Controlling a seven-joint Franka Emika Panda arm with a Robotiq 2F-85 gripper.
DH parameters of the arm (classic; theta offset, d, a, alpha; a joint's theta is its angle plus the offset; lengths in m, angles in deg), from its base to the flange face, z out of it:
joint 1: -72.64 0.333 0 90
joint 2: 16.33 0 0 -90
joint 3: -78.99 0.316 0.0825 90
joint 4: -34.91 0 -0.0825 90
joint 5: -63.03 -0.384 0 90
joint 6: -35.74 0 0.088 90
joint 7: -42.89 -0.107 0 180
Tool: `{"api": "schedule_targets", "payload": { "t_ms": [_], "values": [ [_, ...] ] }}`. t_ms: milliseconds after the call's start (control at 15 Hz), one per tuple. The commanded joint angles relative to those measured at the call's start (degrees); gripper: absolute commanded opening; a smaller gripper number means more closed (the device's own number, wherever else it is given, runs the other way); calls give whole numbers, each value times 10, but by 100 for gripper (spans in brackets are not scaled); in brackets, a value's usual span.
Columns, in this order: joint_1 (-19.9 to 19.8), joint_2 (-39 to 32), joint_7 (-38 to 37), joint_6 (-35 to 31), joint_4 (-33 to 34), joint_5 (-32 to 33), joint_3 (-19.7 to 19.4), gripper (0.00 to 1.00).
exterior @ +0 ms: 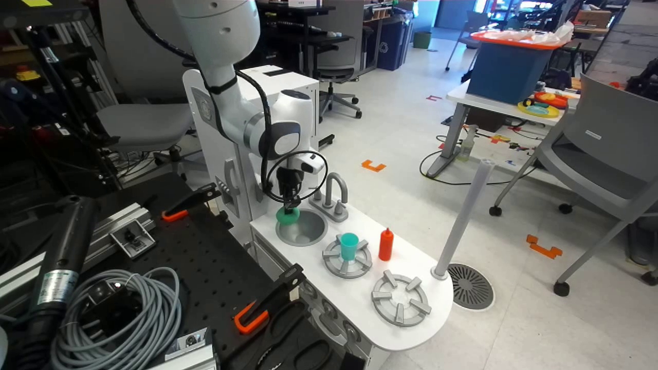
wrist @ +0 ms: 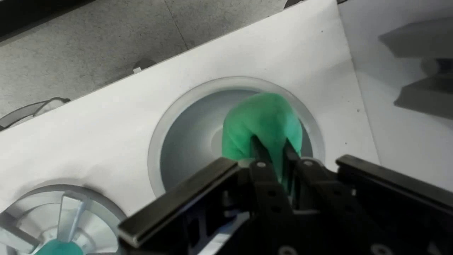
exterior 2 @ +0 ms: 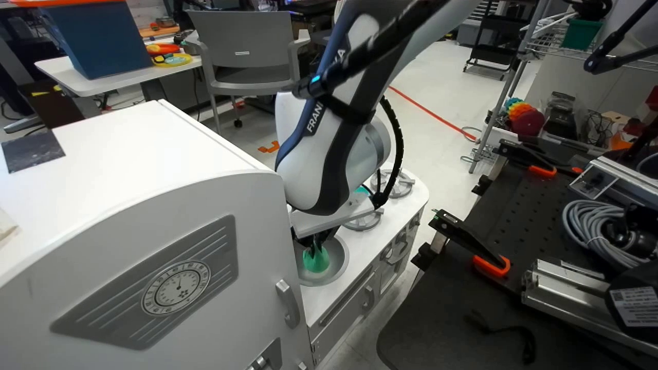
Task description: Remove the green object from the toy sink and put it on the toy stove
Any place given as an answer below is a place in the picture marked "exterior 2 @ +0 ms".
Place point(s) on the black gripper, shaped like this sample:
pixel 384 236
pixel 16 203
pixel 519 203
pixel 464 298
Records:
pixel 320 231

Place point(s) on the green toy object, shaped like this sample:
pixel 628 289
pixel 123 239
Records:
pixel 314 262

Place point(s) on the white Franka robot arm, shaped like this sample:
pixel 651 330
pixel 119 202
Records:
pixel 342 115

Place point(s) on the round grey toy sink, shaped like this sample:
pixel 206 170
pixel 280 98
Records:
pixel 338 264

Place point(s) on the grey toy latch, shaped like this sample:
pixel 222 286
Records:
pixel 289 301

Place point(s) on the white toy kitchen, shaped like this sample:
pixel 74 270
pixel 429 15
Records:
pixel 136 205

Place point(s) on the orange black bar clamp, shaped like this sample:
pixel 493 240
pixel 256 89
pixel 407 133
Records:
pixel 474 248
pixel 534 161

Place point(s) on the black perforated board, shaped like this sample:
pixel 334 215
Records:
pixel 514 227

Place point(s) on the grey office chair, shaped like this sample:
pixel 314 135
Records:
pixel 246 54

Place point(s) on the black hex key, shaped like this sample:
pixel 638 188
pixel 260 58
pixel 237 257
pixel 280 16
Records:
pixel 517 336

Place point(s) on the colourful fuzzy ball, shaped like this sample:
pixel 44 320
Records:
pixel 526 117

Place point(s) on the colourful toys pile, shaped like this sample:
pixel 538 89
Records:
pixel 167 54

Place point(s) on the white table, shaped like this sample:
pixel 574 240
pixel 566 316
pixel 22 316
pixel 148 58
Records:
pixel 104 79

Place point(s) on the black utility cart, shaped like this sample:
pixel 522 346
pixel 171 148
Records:
pixel 493 33

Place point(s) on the dark square sticker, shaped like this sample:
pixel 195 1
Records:
pixel 31 151

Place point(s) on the blue box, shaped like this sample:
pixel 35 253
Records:
pixel 95 37

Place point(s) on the black device with label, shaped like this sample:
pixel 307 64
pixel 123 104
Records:
pixel 634 301

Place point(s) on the green bin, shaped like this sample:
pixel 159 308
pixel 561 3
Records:
pixel 583 33

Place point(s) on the aluminium extrusion rail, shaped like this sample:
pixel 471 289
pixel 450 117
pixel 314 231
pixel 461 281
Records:
pixel 583 298

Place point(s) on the black camera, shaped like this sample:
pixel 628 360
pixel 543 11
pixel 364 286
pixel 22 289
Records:
pixel 634 229

